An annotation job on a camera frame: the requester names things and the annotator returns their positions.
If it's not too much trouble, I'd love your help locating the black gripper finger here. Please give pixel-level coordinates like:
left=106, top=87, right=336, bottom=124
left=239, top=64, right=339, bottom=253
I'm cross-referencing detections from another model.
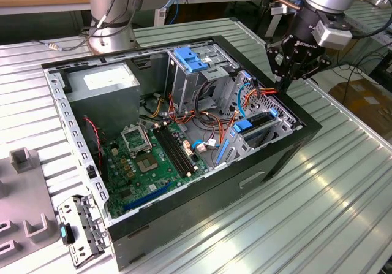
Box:
left=290, top=55, right=334, bottom=81
left=265, top=39, right=297, bottom=93

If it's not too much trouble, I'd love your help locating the hard disk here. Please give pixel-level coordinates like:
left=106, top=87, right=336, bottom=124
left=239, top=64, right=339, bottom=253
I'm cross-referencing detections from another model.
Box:
left=215, top=108, right=279, bottom=165

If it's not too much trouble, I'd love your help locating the grey metal disk bay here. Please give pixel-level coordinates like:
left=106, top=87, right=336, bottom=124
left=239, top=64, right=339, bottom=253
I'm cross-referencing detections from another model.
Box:
left=213, top=110, right=292, bottom=169

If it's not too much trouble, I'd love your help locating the black slanted pole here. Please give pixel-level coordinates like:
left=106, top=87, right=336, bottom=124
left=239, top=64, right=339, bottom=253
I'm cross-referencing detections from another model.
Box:
left=255, top=0, right=281, bottom=39

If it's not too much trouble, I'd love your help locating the large cardboard box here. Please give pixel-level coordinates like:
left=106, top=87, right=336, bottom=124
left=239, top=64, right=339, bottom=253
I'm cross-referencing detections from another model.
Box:
left=329, top=77, right=392, bottom=140

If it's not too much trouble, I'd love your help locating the blue plastic drive latch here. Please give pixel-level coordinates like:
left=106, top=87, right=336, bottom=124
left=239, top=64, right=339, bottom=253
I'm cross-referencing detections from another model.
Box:
left=173, top=48, right=209, bottom=74

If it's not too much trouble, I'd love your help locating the grey metal drive cage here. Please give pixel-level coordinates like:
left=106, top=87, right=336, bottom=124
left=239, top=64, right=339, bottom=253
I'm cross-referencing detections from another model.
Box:
left=167, top=44, right=238, bottom=112

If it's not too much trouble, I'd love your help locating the black RAM slot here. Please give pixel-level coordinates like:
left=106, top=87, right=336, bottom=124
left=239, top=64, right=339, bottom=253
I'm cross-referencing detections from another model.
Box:
left=161, top=126, right=193, bottom=175
left=157, top=127, right=189, bottom=177
left=154, top=129, right=186, bottom=179
left=165, top=125, right=197, bottom=173

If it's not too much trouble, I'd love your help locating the metal socket cover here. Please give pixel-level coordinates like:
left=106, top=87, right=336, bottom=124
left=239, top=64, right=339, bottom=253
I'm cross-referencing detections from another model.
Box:
left=120, top=123, right=153, bottom=158

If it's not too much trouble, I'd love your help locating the green motherboard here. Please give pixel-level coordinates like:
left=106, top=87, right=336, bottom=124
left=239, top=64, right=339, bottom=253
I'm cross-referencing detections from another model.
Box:
left=102, top=120, right=212, bottom=219

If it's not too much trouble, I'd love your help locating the CPU socket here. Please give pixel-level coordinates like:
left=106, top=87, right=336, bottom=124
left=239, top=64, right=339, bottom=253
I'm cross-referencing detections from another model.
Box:
left=134, top=153, right=160, bottom=175

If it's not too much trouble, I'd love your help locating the black open PC case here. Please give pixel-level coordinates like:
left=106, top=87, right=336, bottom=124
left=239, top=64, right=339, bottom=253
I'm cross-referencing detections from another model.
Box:
left=40, top=34, right=323, bottom=272

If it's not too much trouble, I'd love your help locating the grey power supply unit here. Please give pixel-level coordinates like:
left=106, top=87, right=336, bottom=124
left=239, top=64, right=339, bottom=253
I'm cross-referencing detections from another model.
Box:
left=64, top=62, right=141, bottom=140

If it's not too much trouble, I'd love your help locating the blue expansion slot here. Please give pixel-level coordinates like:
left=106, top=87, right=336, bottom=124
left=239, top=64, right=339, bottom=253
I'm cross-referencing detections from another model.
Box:
left=124, top=181, right=172, bottom=212

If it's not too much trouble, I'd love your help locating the grey parts rack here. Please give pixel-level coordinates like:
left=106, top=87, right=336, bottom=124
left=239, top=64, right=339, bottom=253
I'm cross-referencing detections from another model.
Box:
left=0, top=147, right=61, bottom=261

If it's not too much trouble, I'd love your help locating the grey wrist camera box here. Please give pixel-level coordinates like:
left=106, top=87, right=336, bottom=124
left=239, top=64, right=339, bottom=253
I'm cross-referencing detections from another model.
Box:
left=311, top=18, right=353, bottom=51

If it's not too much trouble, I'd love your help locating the small white wrist camera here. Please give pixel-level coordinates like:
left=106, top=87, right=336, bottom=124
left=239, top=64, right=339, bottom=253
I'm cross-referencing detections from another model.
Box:
left=270, top=3, right=290, bottom=16

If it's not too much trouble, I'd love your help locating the long blue data wire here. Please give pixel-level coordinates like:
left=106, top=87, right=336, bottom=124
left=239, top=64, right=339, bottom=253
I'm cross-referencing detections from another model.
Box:
left=236, top=70, right=257, bottom=119

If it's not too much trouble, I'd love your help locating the red orange wire bundle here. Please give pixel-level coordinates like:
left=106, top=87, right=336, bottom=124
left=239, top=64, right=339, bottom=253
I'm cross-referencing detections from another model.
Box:
left=167, top=93, right=243, bottom=146

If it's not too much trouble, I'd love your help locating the yellow orange wire bundle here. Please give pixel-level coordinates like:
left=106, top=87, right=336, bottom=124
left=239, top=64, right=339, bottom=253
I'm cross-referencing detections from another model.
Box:
left=146, top=97, right=164, bottom=118

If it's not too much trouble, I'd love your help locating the brown square base plate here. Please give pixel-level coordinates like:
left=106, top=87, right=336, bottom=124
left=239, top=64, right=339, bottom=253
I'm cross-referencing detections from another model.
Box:
left=81, top=31, right=140, bottom=55

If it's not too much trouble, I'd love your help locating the red black twisted wire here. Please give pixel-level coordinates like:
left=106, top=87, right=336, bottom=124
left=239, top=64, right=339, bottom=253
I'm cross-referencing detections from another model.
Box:
left=84, top=116, right=104, bottom=177

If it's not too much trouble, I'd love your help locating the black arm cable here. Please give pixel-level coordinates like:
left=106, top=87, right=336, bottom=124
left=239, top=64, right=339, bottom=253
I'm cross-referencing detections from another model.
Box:
left=30, top=0, right=145, bottom=53

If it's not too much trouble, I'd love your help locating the hinged metal bracket plate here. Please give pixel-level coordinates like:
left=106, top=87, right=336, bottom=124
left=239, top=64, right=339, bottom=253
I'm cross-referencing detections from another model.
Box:
left=57, top=194, right=110, bottom=269

